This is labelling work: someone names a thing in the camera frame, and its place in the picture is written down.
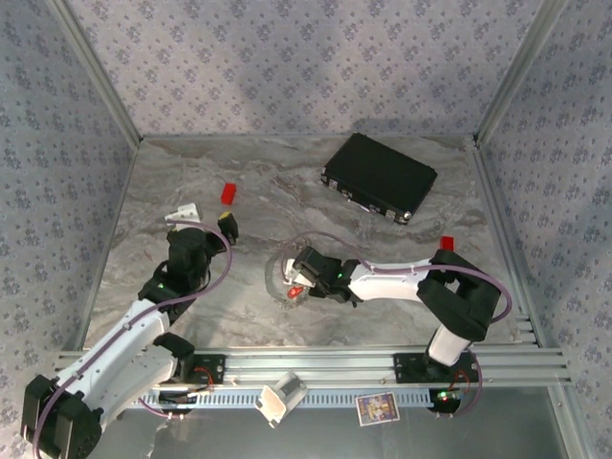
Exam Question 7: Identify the black hard case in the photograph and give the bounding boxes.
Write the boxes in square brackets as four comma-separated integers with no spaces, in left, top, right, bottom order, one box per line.
[320,132,439,225]

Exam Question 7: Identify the colourful printed card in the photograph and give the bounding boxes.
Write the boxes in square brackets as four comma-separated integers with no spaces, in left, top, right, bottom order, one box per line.
[354,391,401,426]

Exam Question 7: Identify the black left controller board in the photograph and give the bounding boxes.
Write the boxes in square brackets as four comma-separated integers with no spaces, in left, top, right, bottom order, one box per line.
[157,389,214,415]

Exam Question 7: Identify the black controller board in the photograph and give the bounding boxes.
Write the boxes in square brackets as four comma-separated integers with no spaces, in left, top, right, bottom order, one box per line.
[157,389,214,415]
[428,387,466,413]

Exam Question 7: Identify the black right controller board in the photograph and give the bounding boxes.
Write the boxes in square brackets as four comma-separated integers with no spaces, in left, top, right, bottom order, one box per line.
[428,387,466,413]

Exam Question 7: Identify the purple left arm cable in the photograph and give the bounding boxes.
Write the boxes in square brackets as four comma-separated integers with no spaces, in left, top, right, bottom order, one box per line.
[32,219,234,459]

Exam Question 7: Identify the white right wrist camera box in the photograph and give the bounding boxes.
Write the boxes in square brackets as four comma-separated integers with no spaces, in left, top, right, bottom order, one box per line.
[285,269,316,289]

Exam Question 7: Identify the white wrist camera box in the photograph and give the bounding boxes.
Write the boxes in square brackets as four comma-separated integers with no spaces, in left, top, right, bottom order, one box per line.
[285,269,316,289]
[163,202,204,227]

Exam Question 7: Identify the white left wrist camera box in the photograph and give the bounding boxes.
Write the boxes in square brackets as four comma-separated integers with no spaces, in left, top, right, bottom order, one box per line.
[163,202,204,227]

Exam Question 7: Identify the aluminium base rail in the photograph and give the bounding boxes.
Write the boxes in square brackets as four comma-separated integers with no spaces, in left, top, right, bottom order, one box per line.
[51,347,574,389]

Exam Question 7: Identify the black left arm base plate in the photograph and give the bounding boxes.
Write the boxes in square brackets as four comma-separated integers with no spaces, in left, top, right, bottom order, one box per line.
[171,353,227,385]

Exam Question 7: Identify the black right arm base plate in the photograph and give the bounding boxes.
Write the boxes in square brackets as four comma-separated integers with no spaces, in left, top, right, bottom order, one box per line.
[392,352,482,384]

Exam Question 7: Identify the slotted grey cable duct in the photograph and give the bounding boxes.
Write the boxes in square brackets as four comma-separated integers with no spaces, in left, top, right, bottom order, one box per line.
[138,387,436,410]

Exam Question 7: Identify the white plastic bracket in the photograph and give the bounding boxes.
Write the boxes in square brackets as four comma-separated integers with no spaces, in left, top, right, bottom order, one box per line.
[253,372,309,429]

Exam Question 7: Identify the aluminium side rail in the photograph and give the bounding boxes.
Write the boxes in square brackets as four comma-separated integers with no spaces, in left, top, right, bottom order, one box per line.
[464,141,547,349]

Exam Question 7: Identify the aluminium frame post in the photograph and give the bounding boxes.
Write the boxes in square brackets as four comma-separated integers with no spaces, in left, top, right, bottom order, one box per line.
[549,386,597,459]
[49,0,144,145]
[471,0,571,148]

